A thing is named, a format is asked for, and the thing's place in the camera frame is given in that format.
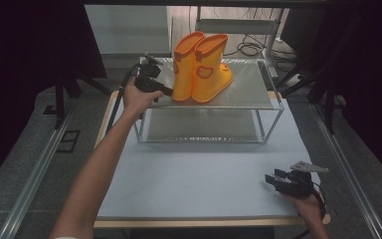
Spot person's right hand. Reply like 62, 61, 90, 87
283, 190, 326, 221

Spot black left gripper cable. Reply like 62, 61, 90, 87
104, 64, 141, 134

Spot two-tier metal shoe rack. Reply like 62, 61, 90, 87
127, 57, 286, 144

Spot black tripod stand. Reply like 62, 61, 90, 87
53, 71, 111, 130
278, 63, 346, 135

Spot dark curtain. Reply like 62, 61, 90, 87
0, 0, 107, 192
283, 0, 382, 190

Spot yellow orange rubber boot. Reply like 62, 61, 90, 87
171, 31, 207, 103
191, 33, 234, 104

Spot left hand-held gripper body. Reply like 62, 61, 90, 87
133, 53, 164, 93

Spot white cabinet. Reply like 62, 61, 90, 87
84, 4, 173, 56

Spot person's left hand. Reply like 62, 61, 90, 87
122, 75, 165, 116

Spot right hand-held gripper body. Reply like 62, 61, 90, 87
278, 160, 330, 199

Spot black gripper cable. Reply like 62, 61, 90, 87
104, 64, 141, 134
312, 187, 328, 222

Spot white table mat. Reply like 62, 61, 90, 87
96, 97, 322, 221

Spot white metal frame stand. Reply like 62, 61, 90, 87
194, 5, 284, 58

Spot aluminium floor rail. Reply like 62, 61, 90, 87
310, 103, 382, 239
0, 101, 78, 239

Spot black floor cables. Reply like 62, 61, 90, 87
223, 31, 297, 63

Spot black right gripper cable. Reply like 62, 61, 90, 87
312, 187, 328, 222

